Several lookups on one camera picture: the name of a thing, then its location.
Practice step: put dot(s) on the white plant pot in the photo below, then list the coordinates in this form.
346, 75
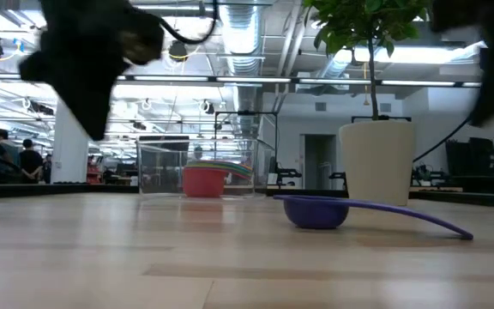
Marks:
377, 159

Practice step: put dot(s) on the long ceiling light bar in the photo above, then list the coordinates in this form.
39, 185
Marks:
251, 80

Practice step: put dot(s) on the black ceiling device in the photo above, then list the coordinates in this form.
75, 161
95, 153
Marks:
178, 50

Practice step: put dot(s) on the silver air duct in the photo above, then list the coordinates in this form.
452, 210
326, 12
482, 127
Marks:
240, 30

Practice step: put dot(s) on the black equipment rack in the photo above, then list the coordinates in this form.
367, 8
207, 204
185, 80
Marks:
470, 154

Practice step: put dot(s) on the white column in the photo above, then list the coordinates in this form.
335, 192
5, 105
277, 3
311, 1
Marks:
69, 154

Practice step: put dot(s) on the red measuring cup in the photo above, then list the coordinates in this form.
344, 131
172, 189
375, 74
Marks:
204, 182

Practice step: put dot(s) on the black metal frame stand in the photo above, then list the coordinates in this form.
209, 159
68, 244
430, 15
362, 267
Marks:
245, 113

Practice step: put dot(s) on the clear plastic basket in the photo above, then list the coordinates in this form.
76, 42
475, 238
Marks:
161, 167

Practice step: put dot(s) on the green leafy plant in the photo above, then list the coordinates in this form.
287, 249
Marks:
358, 21

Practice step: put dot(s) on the dark blue measuring cup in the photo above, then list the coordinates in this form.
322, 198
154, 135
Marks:
315, 212

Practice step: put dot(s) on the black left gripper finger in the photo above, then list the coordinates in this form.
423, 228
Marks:
92, 107
39, 68

